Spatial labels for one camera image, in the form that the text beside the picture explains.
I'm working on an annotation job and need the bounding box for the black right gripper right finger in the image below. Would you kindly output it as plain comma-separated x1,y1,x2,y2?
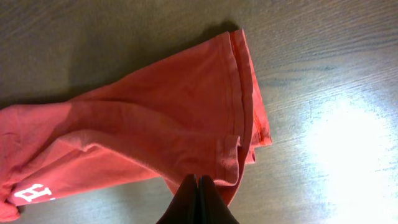
198,175,239,224

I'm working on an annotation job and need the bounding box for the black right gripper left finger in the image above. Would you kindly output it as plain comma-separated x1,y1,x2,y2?
157,174,197,224

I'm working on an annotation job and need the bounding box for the orange red printed t-shirt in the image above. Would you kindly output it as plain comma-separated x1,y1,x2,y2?
1,30,272,222

